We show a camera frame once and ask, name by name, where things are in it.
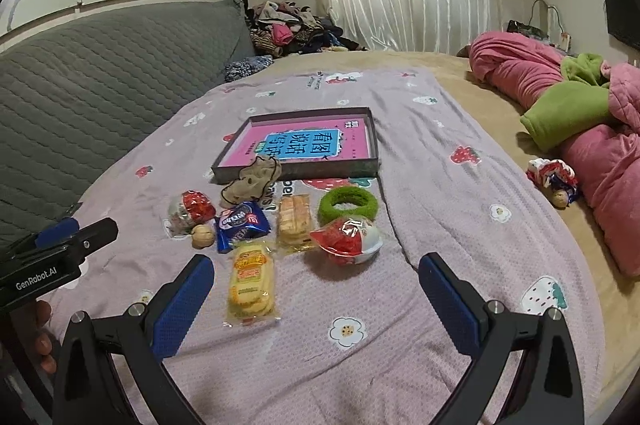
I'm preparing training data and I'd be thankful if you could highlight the grey tray with pink bottom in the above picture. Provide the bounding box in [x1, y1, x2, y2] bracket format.
[211, 106, 382, 184]

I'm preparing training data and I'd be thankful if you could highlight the dark blue patterned cloth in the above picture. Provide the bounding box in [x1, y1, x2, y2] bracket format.
[224, 55, 275, 83]

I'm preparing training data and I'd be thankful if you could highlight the red white plastic egg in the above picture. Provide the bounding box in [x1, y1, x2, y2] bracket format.
[309, 215, 385, 267]
[167, 190, 217, 236]

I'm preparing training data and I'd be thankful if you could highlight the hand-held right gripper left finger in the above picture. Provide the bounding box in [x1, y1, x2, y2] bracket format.
[52, 254, 215, 425]

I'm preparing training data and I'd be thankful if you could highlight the green fleece blanket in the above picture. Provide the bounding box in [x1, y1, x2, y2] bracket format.
[520, 52, 621, 152]

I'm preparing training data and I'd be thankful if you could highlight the green fuzzy scrunchie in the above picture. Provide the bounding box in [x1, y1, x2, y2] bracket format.
[318, 186, 377, 226]

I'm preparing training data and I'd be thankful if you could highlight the dark bag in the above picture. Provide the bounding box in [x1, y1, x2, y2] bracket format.
[506, 20, 543, 40]

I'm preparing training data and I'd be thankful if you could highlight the pink quilt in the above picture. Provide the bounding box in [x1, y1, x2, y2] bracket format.
[467, 31, 640, 278]

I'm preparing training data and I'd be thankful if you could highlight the black television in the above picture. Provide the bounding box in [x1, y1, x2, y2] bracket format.
[602, 0, 640, 50]

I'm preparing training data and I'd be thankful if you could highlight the yellow label biscuit packet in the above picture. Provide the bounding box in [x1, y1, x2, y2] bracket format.
[226, 239, 282, 323]

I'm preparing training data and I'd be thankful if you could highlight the grey quilted headboard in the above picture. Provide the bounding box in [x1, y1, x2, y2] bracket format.
[0, 0, 256, 251]

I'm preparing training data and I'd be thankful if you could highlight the red white scrunchie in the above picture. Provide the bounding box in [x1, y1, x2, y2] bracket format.
[526, 157, 580, 200]

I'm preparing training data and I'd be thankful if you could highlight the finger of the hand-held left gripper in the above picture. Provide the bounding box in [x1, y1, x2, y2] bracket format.
[0, 217, 80, 256]
[65, 219, 119, 257]

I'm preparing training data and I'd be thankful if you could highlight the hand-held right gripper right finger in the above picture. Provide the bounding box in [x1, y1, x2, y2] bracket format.
[419, 253, 586, 425]

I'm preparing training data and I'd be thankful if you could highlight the person's left hand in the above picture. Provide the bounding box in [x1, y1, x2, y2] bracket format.
[25, 300, 56, 376]

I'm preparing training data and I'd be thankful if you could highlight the clear biscuit packet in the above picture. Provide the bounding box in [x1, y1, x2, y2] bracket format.
[274, 194, 317, 251]

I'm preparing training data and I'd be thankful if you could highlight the blue cookie packet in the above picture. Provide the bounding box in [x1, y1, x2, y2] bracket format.
[214, 201, 272, 254]

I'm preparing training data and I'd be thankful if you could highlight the pile of clothes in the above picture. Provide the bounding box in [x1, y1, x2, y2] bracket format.
[232, 0, 371, 56]

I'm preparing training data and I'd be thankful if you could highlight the white metal rack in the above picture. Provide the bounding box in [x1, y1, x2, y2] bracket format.
[530, 0, 573, 53]

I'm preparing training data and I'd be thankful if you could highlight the walnut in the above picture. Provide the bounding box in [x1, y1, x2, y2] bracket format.
[191, 225, 217, 251]

